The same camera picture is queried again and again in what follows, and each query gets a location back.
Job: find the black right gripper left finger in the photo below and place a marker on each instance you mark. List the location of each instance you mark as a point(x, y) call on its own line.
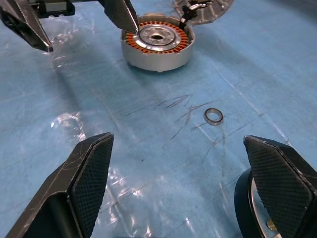
point(62, 198)

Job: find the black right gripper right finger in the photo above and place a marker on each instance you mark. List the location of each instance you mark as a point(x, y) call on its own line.
point(284, 188)

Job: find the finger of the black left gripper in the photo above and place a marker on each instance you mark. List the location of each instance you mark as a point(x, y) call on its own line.
point(22, 19)
point(121, 15)

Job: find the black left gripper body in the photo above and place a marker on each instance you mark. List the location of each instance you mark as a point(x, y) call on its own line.
point(69, 7)

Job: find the silver round cover plate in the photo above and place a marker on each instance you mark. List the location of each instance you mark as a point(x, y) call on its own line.
point(215, 12)

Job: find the silver motor housing copper windings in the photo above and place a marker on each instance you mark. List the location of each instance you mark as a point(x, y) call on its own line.
point(158, 59)

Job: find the black round rotor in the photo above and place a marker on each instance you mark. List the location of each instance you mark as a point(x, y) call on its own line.
point(241, 198)

